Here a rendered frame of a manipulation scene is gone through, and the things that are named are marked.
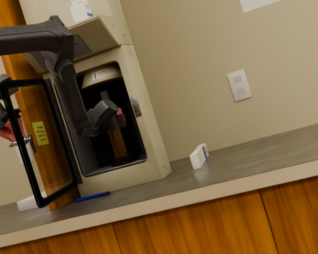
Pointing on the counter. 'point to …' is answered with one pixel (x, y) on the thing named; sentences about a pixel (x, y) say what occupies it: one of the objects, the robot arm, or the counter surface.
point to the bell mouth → (101, 75)
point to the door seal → (24, 143)
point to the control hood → (88, 37)
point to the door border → (21, 143)
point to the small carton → (81, 11)
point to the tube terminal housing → (127, 64)
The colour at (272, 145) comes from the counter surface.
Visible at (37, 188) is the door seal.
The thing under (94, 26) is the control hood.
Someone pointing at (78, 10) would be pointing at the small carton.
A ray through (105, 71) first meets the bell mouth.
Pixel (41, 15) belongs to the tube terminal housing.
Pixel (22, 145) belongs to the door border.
